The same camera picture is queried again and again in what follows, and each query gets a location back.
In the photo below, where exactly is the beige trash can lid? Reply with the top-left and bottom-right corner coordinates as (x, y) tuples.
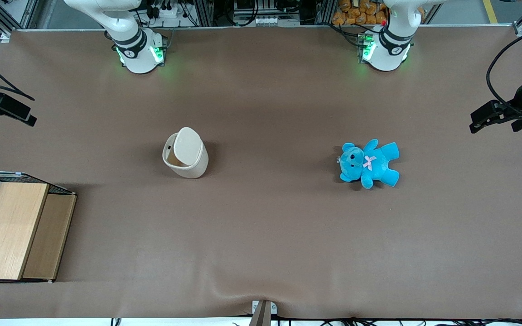
(173, 127), (201, 166)

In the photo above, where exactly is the beige plastic trash can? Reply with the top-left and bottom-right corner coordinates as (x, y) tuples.
(162, 131), (209, 179)

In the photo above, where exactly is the wooden step shelf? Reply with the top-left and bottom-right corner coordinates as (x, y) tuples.
(0, 171), (78, 284)

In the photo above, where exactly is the light wooden shelf board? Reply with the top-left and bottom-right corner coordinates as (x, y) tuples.
(0, 182), (49, 280)

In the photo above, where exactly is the dark wooden shelf board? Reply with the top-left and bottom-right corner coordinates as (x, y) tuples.
(22, 194), (77, 280)

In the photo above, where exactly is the blue teddy bear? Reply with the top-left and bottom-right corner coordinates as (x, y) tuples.
(337, 139), (401, 190)

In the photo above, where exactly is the white power strip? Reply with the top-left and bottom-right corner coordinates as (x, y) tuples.
(150, 5), (185, 19)

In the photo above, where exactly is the orange packaged goods pile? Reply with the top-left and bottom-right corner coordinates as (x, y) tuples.
(332, 0), (389, 26)

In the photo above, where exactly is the white terminal block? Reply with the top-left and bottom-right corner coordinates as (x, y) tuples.
(253, 16), (299, 26)

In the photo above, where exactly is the brown table mat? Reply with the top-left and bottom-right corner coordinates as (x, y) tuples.
(0, 25), (522, 320)

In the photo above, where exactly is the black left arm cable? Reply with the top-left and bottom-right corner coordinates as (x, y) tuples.
(487, 25), (522, 116)

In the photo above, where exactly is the long black floor cable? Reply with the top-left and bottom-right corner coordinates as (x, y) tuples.
(232, 316), (522, 326)

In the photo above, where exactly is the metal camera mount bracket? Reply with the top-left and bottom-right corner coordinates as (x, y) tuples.
(248, 300), (278, 326)

